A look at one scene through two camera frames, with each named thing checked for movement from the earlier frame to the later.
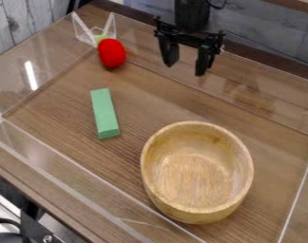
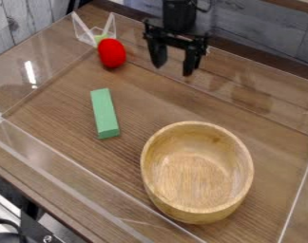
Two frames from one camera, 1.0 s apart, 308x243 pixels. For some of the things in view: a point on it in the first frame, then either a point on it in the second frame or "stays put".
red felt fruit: [113, 52] stays put
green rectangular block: [106, 121] stays put
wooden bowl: [196, 171] stays put
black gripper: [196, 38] → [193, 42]
